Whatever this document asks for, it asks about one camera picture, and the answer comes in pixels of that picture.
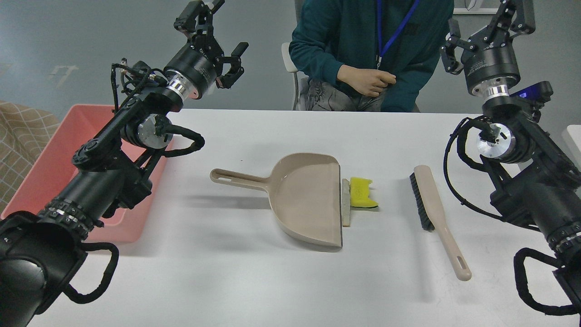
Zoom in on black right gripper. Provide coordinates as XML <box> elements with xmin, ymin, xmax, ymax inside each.
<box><xmin>440</xmin><ymin>0</ymin><xmax>536</xmax><ymax>96</ymax></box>

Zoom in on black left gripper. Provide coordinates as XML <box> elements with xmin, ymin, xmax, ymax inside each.
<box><xmin>164</xmin><ymin>0</ymin><xmax>249</xmax><ymax>99</ymax></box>

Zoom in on beige plastic dustpan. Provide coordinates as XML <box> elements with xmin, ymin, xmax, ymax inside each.
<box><xmin>210</xmin><ymin>153</ymin><xmax>343</xmax><ymax>248</ymax></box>

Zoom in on beige hand brush black bristles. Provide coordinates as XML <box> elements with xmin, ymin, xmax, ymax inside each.
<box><xmin>409</xmin><ymin>165</ymin><xmax>473</xmax><ymax>281</ymax></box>

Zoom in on beige foam strip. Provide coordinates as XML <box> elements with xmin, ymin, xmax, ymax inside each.
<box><xmin>341</xmin><ymin>178</ymin><xmax>351</xmax><ymax>227</ymax></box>

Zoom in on yellow sponge piece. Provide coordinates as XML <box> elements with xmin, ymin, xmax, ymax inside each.
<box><xmin>350</xmin><ymin>177</ymin><xmax>379</xmax><ymax>208</ymax></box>

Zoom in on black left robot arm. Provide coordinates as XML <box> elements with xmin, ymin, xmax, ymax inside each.
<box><xmin>1</xmin><ymin>0</ymin><xmax>248</xmax><ymax>327</ymax></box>

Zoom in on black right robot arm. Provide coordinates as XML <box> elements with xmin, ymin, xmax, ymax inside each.
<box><xmin>440</xmin><ymin>0</ymin><xmax>581</xmax><ymax>316</ymax></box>

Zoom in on pink plastic bin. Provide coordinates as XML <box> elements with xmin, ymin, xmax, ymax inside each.
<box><xmin>1</xmin><ymin>105</ymin><xmax>154</xmax><ymax>244</ymax></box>

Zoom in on person's bare hand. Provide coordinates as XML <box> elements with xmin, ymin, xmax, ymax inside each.
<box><xmin>336</xmin><ymin>64</ymin><xmax>396</xmax><ymax>97</ymax></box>

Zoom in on white table base bar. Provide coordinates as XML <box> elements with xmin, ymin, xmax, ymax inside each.
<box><xmin>453</xmin><ymin>8</ymin><xmax>497</xmax><ymax>15</ymax></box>

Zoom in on white office chair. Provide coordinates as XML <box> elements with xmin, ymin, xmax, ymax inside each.
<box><xmin>281</xmin><ymin>42</ymin><xmax>309</xmax><ymax>110</ymax></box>

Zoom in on person in teal sweater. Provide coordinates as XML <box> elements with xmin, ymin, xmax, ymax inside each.
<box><xmin>289</xmin><ymin>0</ymin><xmax>454</xmax><ymax>112</ymax></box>

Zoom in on white side table corner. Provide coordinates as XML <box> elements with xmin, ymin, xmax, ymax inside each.
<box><xmin>562</xmin><ymin>124</ymin><xmax>581</xmax><ymax>169</ymax></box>

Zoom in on beige checkered cloth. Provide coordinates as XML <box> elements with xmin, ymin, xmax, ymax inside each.
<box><xmin>0</xmin><ymin>101</ymin><xmax>60</xmax><ymax>210</ymax></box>

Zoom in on blue lanyard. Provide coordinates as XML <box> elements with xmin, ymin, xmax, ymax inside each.
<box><xmin>376</xmin><ymin>0</ymin><xmax>420</xmax><ymax>69</ymax></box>

